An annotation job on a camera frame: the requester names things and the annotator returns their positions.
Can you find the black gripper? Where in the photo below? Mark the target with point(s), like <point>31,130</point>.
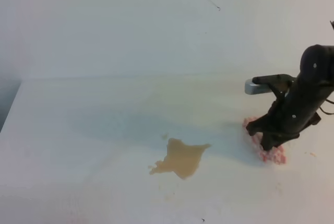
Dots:
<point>298,112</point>

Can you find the pink white striped rag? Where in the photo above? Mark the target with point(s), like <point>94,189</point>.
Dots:
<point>275,155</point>

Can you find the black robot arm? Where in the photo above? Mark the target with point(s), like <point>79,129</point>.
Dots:
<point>317,60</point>

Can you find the brown coffee stain puddle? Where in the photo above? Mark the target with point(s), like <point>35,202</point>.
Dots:
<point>181,159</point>

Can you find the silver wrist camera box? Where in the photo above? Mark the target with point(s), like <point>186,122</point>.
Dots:
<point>251,88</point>

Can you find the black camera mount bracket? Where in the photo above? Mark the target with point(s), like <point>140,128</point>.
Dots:
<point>279,84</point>

